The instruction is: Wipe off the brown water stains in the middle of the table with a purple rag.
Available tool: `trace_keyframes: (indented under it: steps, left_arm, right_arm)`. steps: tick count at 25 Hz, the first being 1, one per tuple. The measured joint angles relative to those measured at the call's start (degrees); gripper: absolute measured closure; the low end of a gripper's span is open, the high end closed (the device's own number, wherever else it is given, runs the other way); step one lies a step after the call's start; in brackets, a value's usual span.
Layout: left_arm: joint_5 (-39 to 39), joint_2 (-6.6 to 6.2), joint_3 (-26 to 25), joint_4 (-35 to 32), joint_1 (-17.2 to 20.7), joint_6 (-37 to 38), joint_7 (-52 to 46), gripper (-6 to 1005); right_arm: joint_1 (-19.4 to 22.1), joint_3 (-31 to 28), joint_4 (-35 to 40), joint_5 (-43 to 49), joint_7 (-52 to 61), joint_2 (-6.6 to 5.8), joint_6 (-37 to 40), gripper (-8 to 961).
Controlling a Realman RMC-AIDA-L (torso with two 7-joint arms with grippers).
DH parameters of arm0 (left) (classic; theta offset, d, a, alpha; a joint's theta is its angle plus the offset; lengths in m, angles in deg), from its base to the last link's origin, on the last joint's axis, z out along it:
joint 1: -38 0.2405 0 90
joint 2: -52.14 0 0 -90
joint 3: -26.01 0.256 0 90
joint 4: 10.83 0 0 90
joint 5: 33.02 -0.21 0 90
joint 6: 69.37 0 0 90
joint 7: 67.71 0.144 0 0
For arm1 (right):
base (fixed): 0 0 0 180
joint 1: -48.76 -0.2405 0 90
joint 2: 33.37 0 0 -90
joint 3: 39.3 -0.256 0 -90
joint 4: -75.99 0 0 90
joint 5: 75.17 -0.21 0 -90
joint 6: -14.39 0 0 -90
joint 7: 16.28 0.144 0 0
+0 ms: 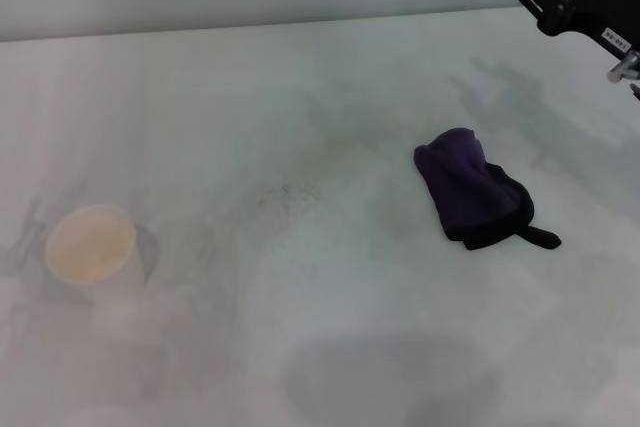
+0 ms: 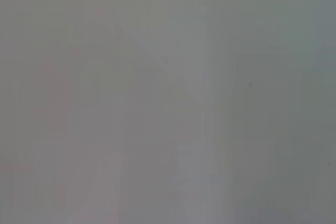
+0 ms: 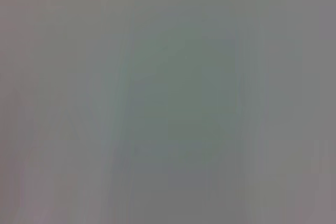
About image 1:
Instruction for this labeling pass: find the silver metal wrist connector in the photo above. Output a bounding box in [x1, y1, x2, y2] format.
[606, 51, 640, 84]

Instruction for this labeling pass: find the purple rag with black trim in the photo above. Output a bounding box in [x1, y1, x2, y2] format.
[413, 127, 563, 252]

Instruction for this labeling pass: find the white paper cup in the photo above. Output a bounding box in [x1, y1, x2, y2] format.
[43, 203, 148, 301]

